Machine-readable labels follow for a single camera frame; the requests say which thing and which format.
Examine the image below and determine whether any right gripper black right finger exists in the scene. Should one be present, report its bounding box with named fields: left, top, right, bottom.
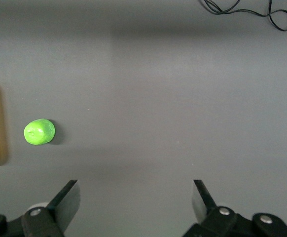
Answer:
left=182, top=179, right=255, bottom=237

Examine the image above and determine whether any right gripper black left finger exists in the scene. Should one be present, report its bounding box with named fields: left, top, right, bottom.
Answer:
left=21, top=179, right=81, bottom=237

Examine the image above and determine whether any green apple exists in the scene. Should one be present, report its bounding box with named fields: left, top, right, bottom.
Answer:
left=23, top=118, right=56, bottom=146

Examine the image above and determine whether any dark grey table cover sheet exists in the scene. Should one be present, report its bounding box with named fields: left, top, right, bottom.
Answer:
left=0, top=0, right=287, bottom=237

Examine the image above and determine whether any loose black cable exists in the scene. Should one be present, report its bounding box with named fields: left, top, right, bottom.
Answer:
left=199, top=0, right=287, bottom=32

